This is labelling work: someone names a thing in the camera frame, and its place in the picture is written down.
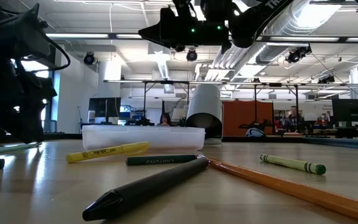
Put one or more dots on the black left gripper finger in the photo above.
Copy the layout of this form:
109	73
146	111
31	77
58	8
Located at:
11	129
33	130

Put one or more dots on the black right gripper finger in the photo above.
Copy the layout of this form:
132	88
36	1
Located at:
160	38
157	29

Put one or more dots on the grey-green pen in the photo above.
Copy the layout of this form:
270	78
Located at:
8	148

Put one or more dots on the yellow highlighter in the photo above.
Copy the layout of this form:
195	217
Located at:
104	153

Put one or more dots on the translucent white supply box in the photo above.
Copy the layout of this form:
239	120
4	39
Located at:
172	138

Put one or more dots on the dark green crayon with print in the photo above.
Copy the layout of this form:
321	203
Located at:
160	160

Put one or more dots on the thick black marker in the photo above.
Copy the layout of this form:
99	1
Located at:
154	186

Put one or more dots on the light green crayon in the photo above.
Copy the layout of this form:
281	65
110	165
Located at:
291	163

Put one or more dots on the long orange pencil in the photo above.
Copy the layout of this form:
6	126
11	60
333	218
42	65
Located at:
291	186

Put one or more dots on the background black robot arm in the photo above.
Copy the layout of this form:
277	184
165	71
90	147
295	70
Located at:
141	122

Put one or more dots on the black ceiling spotlight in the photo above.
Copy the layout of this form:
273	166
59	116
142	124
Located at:
89	58
191	55

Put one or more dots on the white cylinder device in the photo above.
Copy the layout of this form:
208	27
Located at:
205	102

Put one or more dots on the black monitor with stand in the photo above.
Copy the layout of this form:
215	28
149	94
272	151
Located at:
104	107

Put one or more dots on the person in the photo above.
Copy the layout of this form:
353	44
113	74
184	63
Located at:
293	119
165	119

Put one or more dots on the orange partition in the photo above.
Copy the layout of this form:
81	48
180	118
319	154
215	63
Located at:
238	115

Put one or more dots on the blue white rounded object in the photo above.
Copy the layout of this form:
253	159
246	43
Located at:
255	133

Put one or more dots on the small black ceiling light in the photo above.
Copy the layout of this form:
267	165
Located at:
326	79

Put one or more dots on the wide black monitor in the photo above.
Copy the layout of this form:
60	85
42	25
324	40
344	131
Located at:
351	109

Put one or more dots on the blue mat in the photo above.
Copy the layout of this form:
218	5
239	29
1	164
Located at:
346	143

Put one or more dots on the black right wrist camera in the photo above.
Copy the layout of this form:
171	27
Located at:
182	12

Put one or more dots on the black metal station frame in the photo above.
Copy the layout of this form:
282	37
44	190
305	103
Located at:
296	102
166	82

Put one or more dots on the black overhead rail with lights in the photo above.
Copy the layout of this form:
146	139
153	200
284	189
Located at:
112	36

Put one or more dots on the silver ventilation duct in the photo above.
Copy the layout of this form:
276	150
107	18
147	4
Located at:
278	46

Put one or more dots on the black ceiling camera cluster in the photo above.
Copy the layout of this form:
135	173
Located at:
297	54

